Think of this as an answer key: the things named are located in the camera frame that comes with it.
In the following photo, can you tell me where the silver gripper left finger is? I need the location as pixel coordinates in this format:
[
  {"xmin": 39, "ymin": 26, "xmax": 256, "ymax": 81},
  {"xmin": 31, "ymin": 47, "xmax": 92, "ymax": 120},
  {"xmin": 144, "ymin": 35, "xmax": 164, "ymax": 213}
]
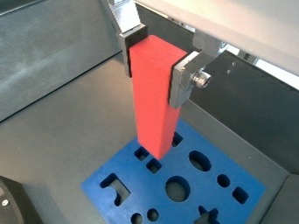
[{"xmin": 101, "ymin": 0, "xmax": 147, "ymax": 77}]

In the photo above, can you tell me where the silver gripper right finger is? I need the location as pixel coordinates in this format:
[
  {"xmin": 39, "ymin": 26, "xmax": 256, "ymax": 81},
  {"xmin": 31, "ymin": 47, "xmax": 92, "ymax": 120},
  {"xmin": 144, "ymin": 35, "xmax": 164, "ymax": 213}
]
[{"xmin": 168, "ymin": 30, "xmax": 227, "ymax": 109}]

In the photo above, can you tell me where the red rectangular block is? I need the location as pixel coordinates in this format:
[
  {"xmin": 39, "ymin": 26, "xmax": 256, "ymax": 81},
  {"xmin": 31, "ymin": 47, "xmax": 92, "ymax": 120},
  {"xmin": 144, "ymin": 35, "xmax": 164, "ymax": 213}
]
[{"xmin": 129, "ymin": 35, "xmax": 187, "ymax": 159}]

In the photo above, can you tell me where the blue shape sorter board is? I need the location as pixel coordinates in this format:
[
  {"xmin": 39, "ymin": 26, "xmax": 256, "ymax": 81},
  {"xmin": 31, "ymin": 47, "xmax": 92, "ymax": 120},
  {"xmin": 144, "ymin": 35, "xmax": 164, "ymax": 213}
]
[{"xmin": 81, "ymin": 122, "xmax": 266, "ymax": 224}]

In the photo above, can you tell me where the black round base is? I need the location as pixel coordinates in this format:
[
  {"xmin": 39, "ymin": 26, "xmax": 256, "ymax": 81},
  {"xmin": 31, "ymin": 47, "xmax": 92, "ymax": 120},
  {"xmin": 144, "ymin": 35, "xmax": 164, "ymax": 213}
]
[{"xmin": 0, "ymin": 176, "xmax": 43, "ymax": 224}]

